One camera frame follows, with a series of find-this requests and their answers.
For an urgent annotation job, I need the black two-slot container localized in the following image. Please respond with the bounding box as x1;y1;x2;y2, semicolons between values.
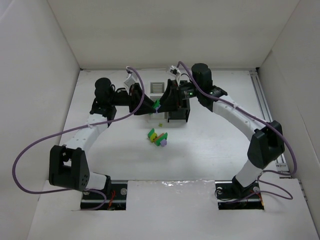
167;86;190;123

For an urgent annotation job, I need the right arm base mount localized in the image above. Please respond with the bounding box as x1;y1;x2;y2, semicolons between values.
214;179;265;211

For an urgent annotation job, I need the purple lego brick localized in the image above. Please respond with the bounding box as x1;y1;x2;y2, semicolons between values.
160;139;167;147

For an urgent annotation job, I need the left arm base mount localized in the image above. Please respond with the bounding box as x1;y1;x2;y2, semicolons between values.
80;180;128;211

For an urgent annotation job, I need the green lego stack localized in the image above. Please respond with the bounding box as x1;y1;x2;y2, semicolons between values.
147;128;168;147

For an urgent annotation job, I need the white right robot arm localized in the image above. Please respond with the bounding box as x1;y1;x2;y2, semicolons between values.
155;63;285;196

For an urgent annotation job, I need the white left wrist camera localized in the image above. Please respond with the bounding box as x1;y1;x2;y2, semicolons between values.
123;66;138;90

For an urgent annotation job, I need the white two-slot container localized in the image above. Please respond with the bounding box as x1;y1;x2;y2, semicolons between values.
147;81;168;123

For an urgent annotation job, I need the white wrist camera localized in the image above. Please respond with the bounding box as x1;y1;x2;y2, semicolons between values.
123;66;138;90
166;65;181;83

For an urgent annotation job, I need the aluminium rail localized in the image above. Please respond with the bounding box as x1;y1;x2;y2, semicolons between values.
249;69;290;174

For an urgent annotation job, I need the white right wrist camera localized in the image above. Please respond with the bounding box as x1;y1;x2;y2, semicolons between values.
166;65;181;83

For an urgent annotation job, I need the green lego brick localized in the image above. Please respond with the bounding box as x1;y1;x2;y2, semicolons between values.
152;99;161;110

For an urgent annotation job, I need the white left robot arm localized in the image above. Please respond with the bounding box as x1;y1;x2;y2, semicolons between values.
49;77;156;195

